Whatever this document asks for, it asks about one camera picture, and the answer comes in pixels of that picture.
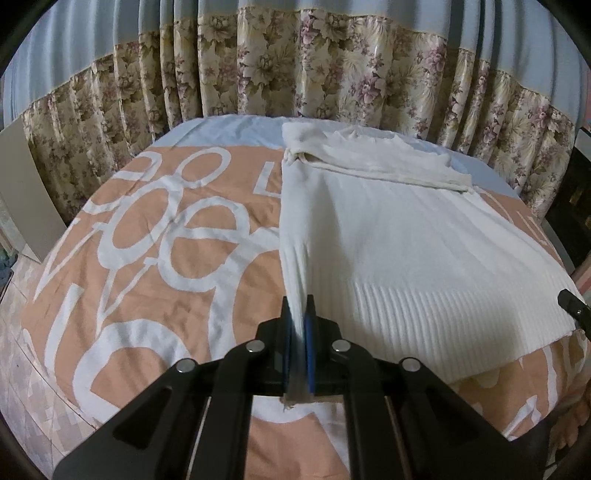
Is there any white knit sweater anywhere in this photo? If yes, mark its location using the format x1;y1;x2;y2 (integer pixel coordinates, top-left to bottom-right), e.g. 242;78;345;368
278;121;585;411

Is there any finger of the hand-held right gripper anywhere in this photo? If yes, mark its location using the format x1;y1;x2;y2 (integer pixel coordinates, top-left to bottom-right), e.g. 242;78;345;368
557;288;591;334

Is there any peach printed bedsheet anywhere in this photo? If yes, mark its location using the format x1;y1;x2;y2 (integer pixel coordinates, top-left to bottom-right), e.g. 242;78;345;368
21;115;586;480

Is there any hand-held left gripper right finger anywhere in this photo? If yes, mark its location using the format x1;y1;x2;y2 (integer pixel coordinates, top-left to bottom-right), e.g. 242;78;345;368
305;296;543;480

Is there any black and white appliance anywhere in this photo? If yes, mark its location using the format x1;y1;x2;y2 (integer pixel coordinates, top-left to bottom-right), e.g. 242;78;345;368
547;138;591;274

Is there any beige board panel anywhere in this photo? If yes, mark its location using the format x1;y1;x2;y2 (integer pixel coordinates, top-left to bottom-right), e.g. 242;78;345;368
0;117;71;265

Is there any floral and blue curtain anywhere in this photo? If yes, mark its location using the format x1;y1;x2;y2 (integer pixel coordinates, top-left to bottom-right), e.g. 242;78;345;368
0;0;591;222

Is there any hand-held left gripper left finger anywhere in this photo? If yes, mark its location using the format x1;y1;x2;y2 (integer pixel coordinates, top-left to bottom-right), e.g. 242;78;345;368
52;296;296;480

